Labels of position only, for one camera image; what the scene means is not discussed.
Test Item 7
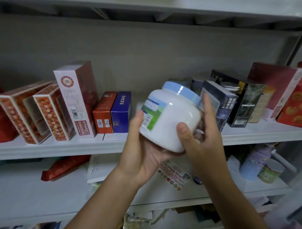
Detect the person's right hand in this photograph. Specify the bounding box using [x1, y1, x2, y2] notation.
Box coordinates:
[177, 93, 227, 175]

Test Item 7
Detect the white flat box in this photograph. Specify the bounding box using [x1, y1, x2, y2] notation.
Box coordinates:
[86, 153, 123, 184]

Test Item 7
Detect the orange red long box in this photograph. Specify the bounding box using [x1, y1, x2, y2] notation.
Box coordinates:
[92, 91, 118, 134]

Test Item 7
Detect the small green jar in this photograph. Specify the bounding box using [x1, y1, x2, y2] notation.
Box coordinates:
[257, 159, 285, 184]

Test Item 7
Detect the white tub green label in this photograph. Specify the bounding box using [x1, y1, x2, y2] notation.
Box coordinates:
[139, 81, 203, 153]

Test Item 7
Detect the white colourful sticker sheet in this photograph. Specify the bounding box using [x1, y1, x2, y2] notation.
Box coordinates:
[158, 158, 192, 192]

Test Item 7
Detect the red patterned bag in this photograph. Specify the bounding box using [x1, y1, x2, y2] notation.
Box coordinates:
[248, 61, 302, 128]

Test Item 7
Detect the lavender bottle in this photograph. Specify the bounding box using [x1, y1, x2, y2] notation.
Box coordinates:
[239, 144, 274, 180]

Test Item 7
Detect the person's right forearm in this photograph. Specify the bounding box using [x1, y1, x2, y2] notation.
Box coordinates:
[203, 163, 267, 229]

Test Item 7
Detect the red box white edge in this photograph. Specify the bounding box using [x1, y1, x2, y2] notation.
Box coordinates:
[0, 80, 53, 144]
[33, 82, 76, 141]

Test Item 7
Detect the person's left hand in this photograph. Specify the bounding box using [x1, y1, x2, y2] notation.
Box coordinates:
[118, 109, 171, 185]

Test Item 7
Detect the pink blossom box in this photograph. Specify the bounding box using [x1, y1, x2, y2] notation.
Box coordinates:
[53, 60, 100, 139]

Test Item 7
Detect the red pouch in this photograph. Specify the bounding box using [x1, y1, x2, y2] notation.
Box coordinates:
[41, 155, 92, 181]

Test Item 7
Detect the white metal shelving unit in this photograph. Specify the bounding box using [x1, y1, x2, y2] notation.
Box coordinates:
[0, 0, 302, 229]

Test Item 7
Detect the person's left forearm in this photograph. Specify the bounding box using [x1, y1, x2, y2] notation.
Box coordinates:
[66, 167, 142, 229]

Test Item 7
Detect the purple blue long box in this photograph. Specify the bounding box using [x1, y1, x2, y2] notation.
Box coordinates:
[111, 91, 132, 134]

